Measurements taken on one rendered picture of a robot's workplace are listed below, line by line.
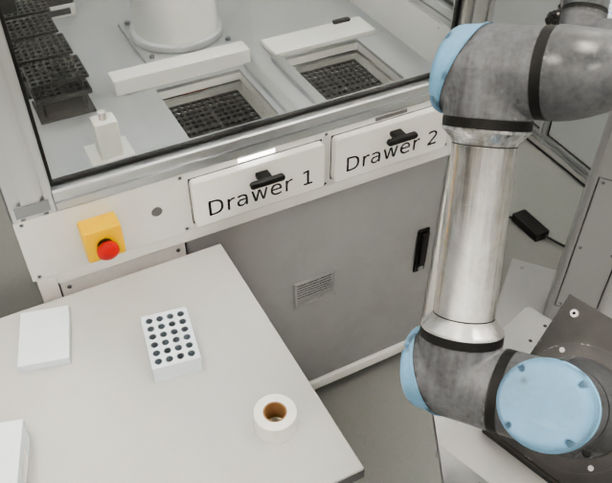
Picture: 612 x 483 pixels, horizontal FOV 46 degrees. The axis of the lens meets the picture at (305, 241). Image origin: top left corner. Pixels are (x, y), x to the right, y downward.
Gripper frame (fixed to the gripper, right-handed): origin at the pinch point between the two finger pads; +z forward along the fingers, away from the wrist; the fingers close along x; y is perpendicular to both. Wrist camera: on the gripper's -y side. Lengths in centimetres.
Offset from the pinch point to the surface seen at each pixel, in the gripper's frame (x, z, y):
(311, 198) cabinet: 21, -4, -58
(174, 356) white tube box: 16, -44, -91
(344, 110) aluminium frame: 24.7, -15.3, -39.0
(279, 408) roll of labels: -4, -46, -85
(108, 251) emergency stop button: 38, -40, -85
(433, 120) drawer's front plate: 11.3, 0.7, -28.5
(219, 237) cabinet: 31, -13, -76
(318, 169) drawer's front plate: 23, -12, -52
